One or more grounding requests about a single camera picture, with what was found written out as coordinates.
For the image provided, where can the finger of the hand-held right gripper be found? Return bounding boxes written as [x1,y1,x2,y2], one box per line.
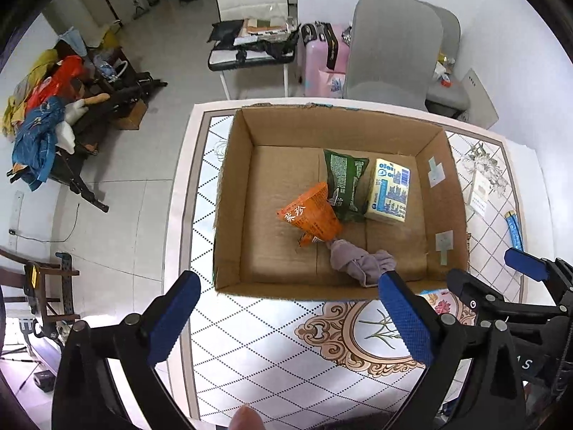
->
[504,247,573,308]
[447,268,563,324]

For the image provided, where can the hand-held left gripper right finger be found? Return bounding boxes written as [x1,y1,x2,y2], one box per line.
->
[378,270,526,430]

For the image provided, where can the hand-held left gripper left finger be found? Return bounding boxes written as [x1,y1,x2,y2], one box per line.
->
[51,271,202,430]

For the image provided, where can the purple grey cloth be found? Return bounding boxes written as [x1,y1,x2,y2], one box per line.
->
[329,239,398,287]

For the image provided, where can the person's left hand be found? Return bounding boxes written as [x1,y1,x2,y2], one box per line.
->
[229,405,263,430]

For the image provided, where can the blue yellow tube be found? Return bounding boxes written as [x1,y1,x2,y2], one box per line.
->
[505,210,524,252]

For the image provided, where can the white card packet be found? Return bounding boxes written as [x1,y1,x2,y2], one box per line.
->
[466,172,492,216]

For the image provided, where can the yellow blue tissue pack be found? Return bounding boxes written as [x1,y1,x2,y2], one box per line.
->
[363,158,411,225]

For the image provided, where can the orange snack packet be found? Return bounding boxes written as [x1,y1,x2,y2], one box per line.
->
[276,182,343,247]

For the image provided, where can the dark wooden chair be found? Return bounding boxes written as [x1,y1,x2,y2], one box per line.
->
[0,246,81,336]

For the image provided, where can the green snack packet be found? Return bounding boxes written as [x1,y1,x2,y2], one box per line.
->
[323,149,370,224]

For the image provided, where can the white flat panel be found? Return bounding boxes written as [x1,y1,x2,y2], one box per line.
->
[461,68,500,130]

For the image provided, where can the grey fabric chair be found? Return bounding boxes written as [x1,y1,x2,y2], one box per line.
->
[423,2,471,119]
[342,0,444,110]

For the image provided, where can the small brown cardboard box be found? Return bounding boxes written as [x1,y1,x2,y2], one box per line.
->
[117,99,148,132]

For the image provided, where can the small clutter on chair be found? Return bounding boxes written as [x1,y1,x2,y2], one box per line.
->
[432,51,457,88]

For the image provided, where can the blue printed garment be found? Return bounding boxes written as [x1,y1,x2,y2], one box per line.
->
[11,96,68,193]

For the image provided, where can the black folding rack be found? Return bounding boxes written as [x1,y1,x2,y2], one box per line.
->
[6,45,168,213]

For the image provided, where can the red orange garment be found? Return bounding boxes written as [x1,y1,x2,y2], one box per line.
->
[24,55,84,115]

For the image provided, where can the pink suitcase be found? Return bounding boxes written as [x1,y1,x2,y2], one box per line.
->
[299,22,352,98]

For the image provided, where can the yellow garment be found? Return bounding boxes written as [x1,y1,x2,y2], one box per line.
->
[2,49,59,137]

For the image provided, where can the black flat bag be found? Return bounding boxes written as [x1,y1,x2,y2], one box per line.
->
[207,20,251,50]

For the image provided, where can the stack of papers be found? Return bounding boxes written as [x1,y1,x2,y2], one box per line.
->
[239,15,300,42]

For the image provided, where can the black floor cable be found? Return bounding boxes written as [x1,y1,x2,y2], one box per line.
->
[9,201,82,243]

